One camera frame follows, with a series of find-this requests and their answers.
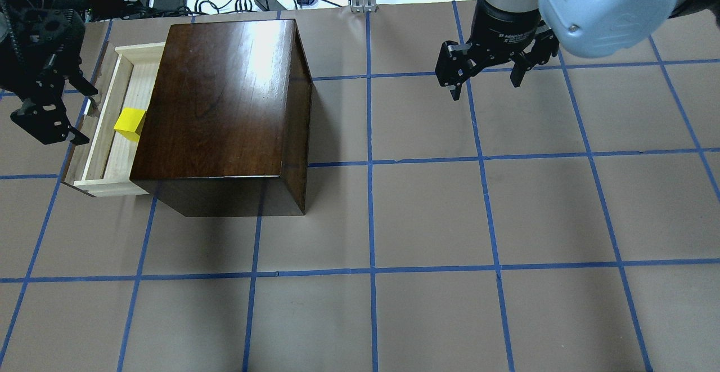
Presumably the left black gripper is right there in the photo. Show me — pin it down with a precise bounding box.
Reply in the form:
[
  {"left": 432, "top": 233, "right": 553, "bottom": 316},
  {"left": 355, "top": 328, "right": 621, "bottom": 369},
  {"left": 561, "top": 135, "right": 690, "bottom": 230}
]
[{"left": 1, "top": 46, "right": 98, "bottom": 145}]

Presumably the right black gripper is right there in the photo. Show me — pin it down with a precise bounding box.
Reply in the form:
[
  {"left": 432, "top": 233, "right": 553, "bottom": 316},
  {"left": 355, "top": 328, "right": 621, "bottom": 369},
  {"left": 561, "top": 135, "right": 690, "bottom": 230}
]
[{"left": 435, "top": 23, "right": 560, "bottom": 101}]

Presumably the yellow cube block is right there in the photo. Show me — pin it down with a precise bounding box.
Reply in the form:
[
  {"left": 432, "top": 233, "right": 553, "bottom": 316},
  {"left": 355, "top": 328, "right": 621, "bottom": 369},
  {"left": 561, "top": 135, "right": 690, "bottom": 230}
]
[{"left": 113, "top": 107, "right": 147, "bottom": 143}]

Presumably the light wood drawer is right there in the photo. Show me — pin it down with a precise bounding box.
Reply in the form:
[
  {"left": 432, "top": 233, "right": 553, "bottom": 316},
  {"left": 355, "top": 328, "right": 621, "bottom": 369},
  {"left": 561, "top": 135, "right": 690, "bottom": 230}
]
[{"left": 61, "top": 43, "right": 165, "bottom": 197}]

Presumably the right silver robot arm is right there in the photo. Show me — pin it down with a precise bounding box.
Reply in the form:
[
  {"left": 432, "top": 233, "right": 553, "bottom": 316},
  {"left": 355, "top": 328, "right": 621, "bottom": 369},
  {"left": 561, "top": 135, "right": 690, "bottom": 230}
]
[{"left": 435, "top": 0, "right": 718, "bottom": 100}]

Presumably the dark wooden cabinet box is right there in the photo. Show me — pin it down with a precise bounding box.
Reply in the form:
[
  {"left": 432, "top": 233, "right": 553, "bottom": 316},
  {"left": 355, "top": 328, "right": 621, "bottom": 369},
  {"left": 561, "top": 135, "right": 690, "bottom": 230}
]
[{"left": 129, "top": 20, "right": 313, "bottom": 217}]

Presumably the black power adapter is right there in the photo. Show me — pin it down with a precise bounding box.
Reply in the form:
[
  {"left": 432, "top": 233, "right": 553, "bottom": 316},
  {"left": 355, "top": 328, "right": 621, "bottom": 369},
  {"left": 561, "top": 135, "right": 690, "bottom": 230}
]
[{"left": 254, "top": 0, "right": 286, "bottom": 11}]

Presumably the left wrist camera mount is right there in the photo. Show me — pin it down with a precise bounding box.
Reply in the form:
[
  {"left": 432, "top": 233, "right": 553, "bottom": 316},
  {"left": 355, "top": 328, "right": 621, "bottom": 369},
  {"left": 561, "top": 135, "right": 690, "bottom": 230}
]
[{"left": 2, "top": 0, "right": 85, "bottom": 55}]

